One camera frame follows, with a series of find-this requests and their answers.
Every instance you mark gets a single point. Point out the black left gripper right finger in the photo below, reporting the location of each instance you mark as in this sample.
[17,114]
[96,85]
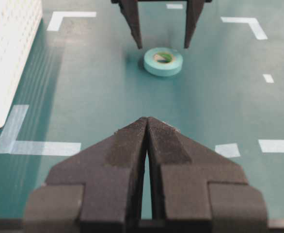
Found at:
[194,189]

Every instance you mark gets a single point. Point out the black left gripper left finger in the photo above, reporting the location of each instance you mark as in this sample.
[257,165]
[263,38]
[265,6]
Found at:
[97,190]

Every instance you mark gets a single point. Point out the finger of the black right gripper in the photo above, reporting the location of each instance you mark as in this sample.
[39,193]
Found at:
[193,12]
[129,9]

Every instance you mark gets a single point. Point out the teal tape roll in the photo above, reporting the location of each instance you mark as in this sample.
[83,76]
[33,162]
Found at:
[163,61]

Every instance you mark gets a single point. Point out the right small tape strip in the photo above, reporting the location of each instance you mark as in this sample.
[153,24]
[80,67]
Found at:
[174,6]

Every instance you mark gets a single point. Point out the small tape strip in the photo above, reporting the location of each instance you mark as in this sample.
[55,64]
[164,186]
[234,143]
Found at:
[228,150]
[174,6]

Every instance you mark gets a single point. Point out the left small tape strip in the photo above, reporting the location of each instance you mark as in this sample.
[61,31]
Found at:
[228,150]

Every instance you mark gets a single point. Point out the bottom-right corner tape marker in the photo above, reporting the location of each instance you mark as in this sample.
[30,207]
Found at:
[252,22]

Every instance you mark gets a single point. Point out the top-right corner tape marker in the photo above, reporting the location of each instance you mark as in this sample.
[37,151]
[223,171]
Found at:
[58,16]

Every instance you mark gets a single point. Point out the bottom-left corner tape marker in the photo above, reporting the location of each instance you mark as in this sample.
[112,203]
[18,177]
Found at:
[273,140]

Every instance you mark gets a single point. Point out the top-left corner tape marker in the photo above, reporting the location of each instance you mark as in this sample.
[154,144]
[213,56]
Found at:
[10,145]

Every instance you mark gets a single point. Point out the bottom small tape square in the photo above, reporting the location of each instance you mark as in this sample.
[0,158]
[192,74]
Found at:
[268,78]

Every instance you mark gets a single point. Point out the white perforated plastic basket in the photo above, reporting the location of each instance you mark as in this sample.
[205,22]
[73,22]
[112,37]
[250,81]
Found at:
[19,22]

